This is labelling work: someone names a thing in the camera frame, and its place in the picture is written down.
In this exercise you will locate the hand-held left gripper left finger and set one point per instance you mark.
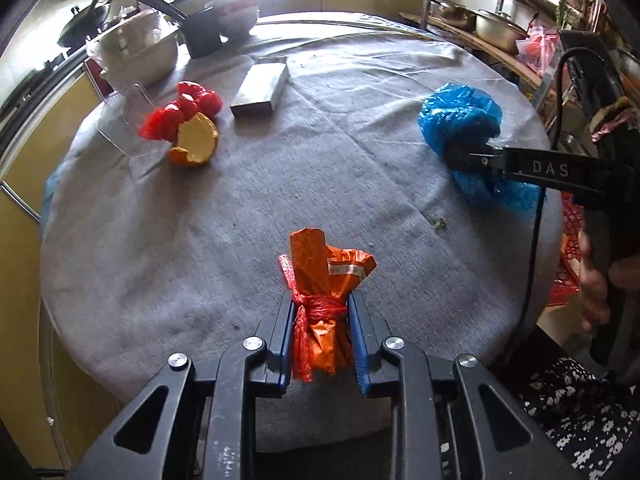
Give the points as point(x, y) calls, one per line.
point(287, 355)

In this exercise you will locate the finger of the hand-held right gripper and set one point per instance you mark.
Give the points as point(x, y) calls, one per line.
point(470, 156)

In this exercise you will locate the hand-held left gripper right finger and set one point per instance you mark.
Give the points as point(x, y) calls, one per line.
point(356, 350)

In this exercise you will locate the blue plastic bag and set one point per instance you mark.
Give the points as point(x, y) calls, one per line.
point(455, 115)

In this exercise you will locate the orange snack wrapper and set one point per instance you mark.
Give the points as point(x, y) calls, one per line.
point(320, 280)

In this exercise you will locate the red plastic basket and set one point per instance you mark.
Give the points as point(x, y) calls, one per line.
point(567, 260)

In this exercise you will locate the white medicine box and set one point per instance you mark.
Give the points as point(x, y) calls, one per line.
point(260, 87)

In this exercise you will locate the orange peel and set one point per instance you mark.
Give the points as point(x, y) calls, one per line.
point(195, 142)

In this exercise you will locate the clear plastic container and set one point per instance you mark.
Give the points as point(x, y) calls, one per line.
point(125, 120)

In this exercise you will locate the person's right hand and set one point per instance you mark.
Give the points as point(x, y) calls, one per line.
point(592, 280)

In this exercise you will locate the large metal pot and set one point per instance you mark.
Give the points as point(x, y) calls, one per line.
point(497, 30)

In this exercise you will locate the pink plastic bag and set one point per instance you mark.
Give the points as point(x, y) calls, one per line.
point(537, 45)

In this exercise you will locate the small dark metal pot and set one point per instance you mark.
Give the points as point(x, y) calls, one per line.
point(455, 15)

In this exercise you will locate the grey tablecloth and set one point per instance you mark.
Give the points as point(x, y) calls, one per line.
point(225, 210)

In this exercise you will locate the black floral clothing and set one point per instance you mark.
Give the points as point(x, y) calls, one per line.
point(575, 410)

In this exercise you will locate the red plastic bag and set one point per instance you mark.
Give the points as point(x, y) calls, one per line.
point(192, 105)

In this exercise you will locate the stacked white red-band bowls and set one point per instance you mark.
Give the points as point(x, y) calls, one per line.
point(237, 15)

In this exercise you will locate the black cup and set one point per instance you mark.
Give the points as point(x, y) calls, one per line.
point(202, 35)

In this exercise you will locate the gas stove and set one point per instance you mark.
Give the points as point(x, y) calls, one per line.
point(30, 90)

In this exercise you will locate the black wok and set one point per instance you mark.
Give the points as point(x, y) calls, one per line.
point(82, 27)

